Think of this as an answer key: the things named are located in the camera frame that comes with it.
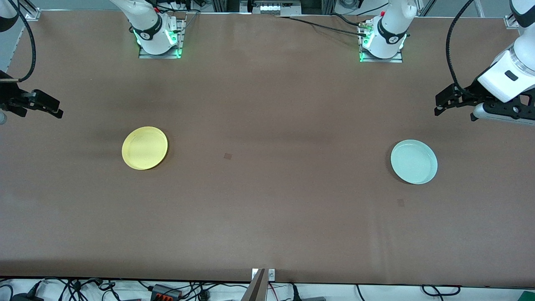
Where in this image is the black floor cable tangle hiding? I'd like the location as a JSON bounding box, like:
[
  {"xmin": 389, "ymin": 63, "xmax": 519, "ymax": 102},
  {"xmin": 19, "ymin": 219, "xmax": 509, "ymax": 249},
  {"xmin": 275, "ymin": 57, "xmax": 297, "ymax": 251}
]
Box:
[{"xmin": 0, "ymin": 277, "xmax": 251, "ymax": 301}]

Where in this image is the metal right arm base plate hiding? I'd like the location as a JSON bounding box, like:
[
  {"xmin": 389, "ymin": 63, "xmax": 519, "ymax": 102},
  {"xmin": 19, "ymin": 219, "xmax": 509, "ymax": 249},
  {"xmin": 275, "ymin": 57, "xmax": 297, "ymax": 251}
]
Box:
[{"xmin": 139, "ymin": 19, "xmax": 183, "ymax": 59}]

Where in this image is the pale green round plate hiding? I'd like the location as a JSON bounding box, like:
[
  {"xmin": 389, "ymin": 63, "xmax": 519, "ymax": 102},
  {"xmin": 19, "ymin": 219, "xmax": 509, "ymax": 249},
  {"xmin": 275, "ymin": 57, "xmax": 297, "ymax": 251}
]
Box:
[{"xmin": 390, "ymin": 139, "xmax": 438, "ymax": 185}]

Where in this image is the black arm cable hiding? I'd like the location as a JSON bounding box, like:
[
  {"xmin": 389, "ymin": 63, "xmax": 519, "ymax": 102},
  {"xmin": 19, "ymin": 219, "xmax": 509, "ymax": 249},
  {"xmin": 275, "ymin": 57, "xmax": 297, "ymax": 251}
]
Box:
[
  {"xmin": 8, "ymin": 0, "xmax": 37, "ymax": 83},
  {"xmin": 445, "ymin": 0, "xmax": 476, "ymax": 94}
]

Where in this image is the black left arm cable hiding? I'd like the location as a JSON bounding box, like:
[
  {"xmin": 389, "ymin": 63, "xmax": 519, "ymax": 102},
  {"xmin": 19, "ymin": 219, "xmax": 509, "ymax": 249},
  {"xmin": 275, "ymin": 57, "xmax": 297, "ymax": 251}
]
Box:
[{"xmin": 445, "ymin": 0, "xmax": 476, "ymax": 94}]

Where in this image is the grey control box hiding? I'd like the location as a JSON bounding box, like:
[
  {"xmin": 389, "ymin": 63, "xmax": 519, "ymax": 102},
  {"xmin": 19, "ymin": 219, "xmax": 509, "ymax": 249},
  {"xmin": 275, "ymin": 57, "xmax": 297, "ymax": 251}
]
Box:
[{"xmin": 240, "ymin": 0, "xmax": 302, "ymax": 16}]

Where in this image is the yellow round plate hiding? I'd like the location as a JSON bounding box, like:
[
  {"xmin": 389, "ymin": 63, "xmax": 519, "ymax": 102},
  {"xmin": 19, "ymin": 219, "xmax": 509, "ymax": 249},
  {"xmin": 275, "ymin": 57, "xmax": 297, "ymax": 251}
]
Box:
[{"xmin": 122, "ymin": 126, "xmax": 168, "ymax": 171}]

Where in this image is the aluminium frame post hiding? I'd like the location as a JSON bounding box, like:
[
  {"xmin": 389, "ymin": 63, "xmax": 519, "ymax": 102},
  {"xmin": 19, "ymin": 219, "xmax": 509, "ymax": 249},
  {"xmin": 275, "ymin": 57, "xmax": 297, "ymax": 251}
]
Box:
[
  {"xmin": 302, "ymin": 0, "xmax": 335, "ymax": 14},
  {"xmin": 211, "ymin": 0, "xmax": 241, "ymax": 12}
]

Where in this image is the black orange power strip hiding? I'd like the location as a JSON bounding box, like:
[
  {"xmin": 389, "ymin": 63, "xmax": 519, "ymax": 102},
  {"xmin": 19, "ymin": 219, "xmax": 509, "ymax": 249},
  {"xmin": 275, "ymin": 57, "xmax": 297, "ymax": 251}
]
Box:
[{"xmin": 150, "ymin": 284, "xmax": 183, "ymax": 301}]

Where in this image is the long thin black cable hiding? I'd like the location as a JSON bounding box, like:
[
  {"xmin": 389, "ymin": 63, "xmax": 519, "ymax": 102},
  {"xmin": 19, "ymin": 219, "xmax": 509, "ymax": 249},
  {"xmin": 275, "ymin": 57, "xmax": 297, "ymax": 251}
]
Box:
[{"xmin": 276, "ymin": 15, "xmax": 368, "ymax": 38}]

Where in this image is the grey camera mount pole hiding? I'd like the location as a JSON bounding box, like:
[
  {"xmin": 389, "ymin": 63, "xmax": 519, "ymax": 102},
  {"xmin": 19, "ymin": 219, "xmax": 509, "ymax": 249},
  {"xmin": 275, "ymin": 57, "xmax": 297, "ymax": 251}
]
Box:
[{"xmin": 242, "ymin": 268, "xmax": 268, "ymax": 301}]

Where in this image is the looped black floor cable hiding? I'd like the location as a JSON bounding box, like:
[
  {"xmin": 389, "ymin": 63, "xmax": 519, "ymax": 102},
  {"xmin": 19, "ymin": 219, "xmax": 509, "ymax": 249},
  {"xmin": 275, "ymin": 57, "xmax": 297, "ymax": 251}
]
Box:
[{"xmin": 421, "ymin": 284, "xmax": 461, "ymax": 298}]

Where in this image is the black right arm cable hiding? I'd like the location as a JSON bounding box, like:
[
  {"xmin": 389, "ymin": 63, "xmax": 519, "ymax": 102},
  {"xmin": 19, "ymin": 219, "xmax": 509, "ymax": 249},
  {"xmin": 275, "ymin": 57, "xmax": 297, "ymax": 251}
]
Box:
[{"xmin": 8, "ymin": 0, "xmax": 37, "ymax": 83}]

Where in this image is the brown table cover sheet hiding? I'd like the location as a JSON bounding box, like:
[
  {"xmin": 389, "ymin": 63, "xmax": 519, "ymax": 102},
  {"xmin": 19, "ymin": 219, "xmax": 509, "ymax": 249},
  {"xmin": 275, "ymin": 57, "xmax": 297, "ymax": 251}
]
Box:
[{"xmin": 0, "ymin": 10, "xmax": 535, "ymax": 289}]

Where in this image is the black base cable bundle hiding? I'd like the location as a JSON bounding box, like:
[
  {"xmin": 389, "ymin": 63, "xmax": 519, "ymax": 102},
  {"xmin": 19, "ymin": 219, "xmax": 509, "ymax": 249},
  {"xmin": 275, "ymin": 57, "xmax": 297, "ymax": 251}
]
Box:
[{"xmin": 153, "ymin": 0, "xmax": 202, "ymax": 15}]

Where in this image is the short thick black cable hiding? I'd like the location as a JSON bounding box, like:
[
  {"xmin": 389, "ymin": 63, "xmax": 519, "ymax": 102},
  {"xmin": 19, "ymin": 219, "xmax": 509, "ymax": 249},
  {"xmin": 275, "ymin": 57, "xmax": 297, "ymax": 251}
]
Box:
[{"xmin": 329, "ymin": 13, "xmax": 368, "ymax": 28}]

